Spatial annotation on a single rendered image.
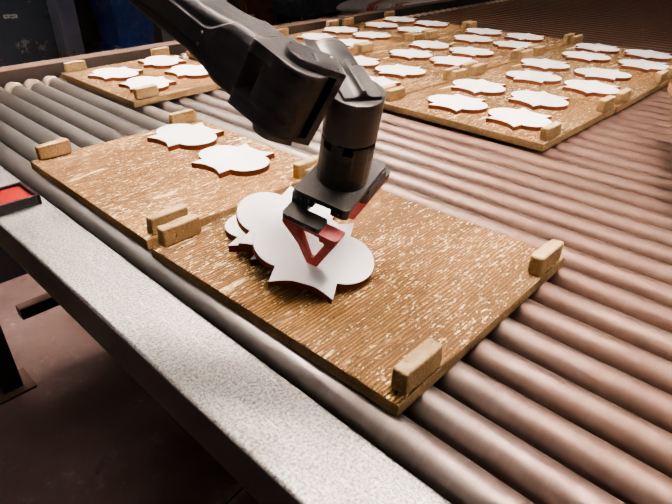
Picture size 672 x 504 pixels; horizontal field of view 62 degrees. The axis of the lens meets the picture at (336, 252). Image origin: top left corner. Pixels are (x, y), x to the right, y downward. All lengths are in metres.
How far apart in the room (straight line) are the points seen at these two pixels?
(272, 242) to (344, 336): 0.15
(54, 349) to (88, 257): 1.43
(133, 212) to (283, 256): 0.30
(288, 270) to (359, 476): 0.25
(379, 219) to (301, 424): 0.37
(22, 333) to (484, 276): 1.93
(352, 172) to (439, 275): 0.19
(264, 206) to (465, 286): 0.27
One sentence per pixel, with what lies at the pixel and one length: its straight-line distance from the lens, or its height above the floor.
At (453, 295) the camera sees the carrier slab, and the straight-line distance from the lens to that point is 0.66.
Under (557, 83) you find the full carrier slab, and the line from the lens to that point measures 1.63.
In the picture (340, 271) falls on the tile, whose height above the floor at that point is 0.96.
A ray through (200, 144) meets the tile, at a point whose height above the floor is 0.95.
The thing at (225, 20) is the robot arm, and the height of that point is 1.23.
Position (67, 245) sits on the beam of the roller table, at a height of 0.92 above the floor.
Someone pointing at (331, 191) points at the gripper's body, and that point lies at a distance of 0.59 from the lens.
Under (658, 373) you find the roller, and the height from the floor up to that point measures 0.91.
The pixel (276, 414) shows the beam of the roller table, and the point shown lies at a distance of 0.54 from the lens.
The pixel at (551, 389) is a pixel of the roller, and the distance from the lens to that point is 0.60.
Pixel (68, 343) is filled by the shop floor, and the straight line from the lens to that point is 2.25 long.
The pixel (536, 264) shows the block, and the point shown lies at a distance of 0.71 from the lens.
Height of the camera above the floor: 1.31
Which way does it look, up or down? 31 degrees down
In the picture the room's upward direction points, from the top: straight up
